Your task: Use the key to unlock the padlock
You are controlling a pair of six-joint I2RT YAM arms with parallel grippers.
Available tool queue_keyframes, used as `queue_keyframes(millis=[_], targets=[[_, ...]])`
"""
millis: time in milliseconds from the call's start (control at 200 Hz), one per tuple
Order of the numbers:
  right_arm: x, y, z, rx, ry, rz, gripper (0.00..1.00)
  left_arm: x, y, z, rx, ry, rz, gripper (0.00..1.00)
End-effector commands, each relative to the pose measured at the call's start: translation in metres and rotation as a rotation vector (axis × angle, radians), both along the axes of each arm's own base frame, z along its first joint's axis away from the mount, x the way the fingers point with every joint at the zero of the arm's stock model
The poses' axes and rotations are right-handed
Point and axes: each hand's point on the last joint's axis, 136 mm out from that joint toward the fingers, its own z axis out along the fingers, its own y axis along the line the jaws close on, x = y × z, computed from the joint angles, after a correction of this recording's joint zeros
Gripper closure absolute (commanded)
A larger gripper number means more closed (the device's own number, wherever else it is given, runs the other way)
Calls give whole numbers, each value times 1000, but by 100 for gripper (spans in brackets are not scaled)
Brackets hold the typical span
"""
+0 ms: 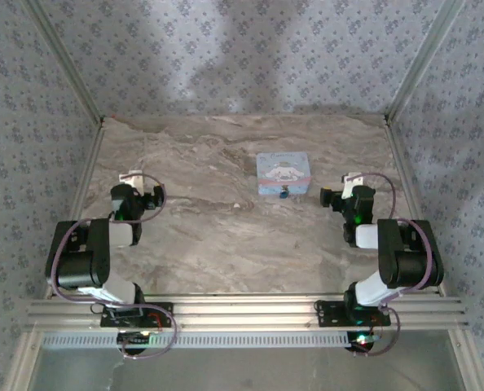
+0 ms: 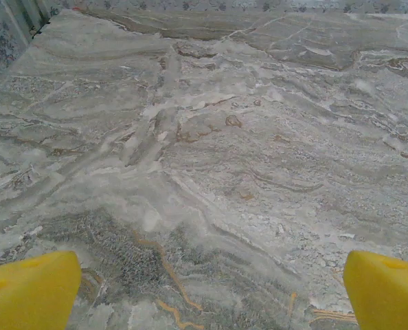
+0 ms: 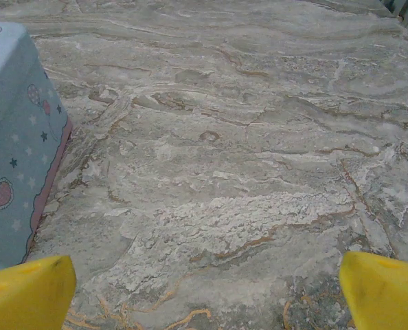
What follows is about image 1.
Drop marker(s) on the small padlock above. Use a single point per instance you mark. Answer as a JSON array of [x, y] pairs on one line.
[[283, 192]]

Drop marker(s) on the light blue cartoon tin box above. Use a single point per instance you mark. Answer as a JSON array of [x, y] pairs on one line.
[[282, 169]]

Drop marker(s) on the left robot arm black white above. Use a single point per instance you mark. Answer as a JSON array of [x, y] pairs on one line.
[[83, 269]]

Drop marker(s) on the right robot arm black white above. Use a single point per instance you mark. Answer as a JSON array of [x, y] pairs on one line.
[[409, 264]]

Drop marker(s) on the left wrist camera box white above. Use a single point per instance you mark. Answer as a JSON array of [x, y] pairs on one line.
[[133, 180]]

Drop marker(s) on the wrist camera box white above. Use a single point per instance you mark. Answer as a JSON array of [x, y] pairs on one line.
[[351, 183], [133, 180]]

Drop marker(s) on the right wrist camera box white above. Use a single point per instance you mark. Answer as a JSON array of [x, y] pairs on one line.
[[351, 183]]

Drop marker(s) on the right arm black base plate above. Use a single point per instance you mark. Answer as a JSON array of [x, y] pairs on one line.
[[331, 313]]

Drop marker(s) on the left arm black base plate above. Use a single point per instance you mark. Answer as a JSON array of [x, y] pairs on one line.
[[160, 315]]

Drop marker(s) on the long aluminium mounting rail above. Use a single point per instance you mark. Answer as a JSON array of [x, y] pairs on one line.
[[246, 311]]

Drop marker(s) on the aluminium frame post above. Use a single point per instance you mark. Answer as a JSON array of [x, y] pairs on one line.
[[423, 57], [62, 57]]

